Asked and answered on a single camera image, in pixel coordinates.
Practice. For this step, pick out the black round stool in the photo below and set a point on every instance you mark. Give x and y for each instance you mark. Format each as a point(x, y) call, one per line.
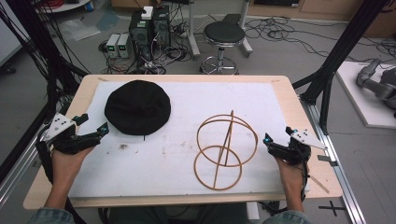
point(224, 32)

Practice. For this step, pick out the tape strip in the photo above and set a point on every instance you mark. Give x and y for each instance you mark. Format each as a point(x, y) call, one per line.
point(320, 184)

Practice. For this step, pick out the black beret hat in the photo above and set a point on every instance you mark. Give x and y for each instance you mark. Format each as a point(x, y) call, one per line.
point(138, 107)

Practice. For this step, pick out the aluminium rail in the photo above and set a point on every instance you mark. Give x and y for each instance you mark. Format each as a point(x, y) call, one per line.
point(336, 161)

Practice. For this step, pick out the black metal frame post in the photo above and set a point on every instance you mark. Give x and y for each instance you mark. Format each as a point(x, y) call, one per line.
point(342, 46)
point(46, 46)

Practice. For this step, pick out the person's right hand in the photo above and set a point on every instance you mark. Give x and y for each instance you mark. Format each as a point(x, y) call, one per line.
point(292, 177)

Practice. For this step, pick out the person's left denim sleeve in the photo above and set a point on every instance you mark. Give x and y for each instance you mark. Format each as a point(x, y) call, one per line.
point(51, 216)

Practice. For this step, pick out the metal bracket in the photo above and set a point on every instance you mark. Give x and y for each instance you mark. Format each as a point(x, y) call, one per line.
point(327, 159)

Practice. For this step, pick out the black computer tower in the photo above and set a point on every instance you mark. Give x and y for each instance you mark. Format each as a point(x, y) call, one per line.
point(161, 26)
point(140, 34)

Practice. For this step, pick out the white platform board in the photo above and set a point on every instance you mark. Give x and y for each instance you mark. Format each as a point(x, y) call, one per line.
point(358, 99)

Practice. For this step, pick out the person's right denim sleeve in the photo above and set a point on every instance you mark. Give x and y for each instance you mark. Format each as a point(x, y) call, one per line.
point(288, 217)

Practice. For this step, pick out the blue tape roll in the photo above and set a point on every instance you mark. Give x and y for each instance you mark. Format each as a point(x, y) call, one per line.
point(89, 6)

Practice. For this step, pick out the grey bench power supply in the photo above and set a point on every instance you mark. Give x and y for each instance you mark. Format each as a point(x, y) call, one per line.
point(112, 45)
point(124, 45)

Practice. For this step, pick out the person's left hand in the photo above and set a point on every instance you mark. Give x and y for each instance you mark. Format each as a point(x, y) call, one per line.
point(65, 168)

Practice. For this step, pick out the white table mat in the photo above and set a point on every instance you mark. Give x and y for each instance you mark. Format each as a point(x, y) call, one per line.
point(186, 102)

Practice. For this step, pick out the person's denim sleeve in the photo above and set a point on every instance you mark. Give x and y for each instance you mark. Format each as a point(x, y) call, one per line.
point(288, 217)
point(51, 216)

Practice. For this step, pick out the white round table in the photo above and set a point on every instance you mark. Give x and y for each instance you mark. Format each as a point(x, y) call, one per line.
point(65, 5)

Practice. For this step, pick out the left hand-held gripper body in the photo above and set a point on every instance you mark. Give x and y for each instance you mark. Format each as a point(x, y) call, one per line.
point(60, 126)

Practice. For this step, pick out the white box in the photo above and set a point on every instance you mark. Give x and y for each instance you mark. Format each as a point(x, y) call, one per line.
point(147, 12)

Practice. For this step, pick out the person's legs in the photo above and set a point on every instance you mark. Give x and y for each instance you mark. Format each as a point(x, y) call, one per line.
point(174, 214)

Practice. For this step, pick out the clear plastic sheet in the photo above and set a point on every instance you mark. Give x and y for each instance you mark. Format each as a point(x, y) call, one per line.
point(79, 29)

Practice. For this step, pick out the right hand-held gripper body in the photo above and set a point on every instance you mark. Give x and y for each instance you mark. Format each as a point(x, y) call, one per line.
point(295, 152)

